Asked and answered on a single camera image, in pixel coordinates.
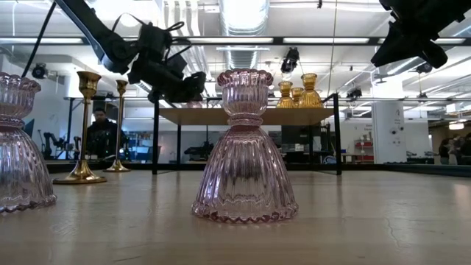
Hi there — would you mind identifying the person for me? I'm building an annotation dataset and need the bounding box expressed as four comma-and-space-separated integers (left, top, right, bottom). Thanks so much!
454, 132, 471, 166
437, 138, 456, 166
85, 106, 129, 160

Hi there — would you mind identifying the brass candlestick holder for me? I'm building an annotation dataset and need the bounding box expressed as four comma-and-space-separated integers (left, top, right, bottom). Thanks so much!
52, 71, 108, 186
102, 79, 132, 174

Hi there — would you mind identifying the silver ventilation duct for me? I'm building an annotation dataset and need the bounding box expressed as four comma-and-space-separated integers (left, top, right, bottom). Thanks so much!
219, 0, 272, 71

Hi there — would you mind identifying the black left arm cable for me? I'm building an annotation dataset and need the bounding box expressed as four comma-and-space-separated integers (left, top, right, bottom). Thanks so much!
20, 0, 58, 79

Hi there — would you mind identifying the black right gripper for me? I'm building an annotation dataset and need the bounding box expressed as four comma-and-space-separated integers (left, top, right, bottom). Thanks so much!
370, 14, 468, 70

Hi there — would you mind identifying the wooden shelf with black frame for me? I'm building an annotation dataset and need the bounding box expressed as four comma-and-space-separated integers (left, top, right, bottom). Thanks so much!
152, 92, 343, 176

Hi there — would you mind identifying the white pillar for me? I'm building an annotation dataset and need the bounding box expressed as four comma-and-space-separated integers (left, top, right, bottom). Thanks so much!
370, 101, 408, 165

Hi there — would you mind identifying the amber ribbed glass candle holder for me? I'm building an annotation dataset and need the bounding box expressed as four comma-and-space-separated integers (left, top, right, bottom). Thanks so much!
290, 87, 305, 107
275, 81, 300, 109
297, 73, 325, 109

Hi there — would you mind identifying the black aluminium table frame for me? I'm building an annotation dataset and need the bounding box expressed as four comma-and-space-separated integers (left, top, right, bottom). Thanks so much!
46, 160, 471, 178

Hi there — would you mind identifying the red storage rack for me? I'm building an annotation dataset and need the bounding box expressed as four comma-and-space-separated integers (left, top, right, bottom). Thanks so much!
353, 138, 375, 163

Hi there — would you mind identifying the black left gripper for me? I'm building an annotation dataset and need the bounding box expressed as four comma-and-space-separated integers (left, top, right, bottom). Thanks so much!
128, 22, 207, 104

